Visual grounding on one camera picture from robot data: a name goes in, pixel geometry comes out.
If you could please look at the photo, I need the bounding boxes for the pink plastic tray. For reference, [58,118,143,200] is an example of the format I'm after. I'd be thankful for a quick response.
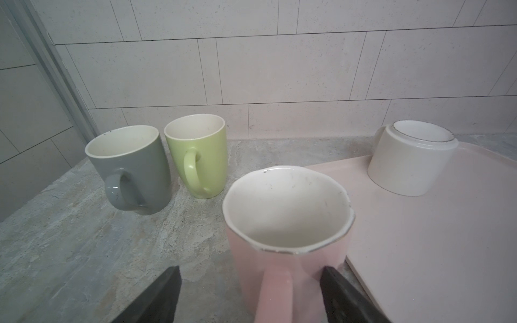
[314,143,516,322]

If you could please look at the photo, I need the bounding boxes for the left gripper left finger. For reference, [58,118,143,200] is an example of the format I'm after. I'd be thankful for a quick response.
[113,266,182,323]

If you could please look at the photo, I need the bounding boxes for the pink mug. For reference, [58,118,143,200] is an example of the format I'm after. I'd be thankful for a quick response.
[222,166,355,322]

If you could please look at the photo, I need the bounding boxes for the light green mug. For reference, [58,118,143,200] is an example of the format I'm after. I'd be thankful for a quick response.
[164,114,228,199]

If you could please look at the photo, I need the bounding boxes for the white mug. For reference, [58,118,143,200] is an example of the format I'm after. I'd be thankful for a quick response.
[367,120,459,196]

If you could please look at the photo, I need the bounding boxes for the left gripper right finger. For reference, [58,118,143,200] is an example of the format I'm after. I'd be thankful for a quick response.
[320,266,390,323]

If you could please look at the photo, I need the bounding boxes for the grey mug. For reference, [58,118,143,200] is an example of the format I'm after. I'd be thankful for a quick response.
[85,125,172,215]

